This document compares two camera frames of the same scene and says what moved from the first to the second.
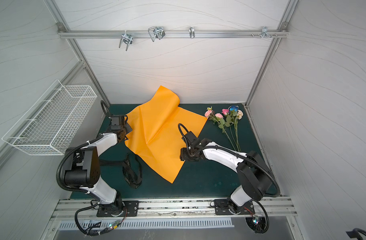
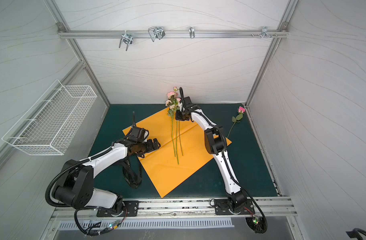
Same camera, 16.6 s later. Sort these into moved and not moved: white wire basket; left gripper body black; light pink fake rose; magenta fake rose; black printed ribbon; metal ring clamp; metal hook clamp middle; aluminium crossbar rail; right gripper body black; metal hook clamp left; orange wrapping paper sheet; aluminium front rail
Moved: magenta fake rose; orange wrapping paper sheet; left gripper body black; light pink fake rose; right gripper body black
Not moved: metal hook clamp left; metal ring clamp; aluminium front rail; metal hook clamp middle; black printed ribbon; white wire basket; aluminium crossbar rail
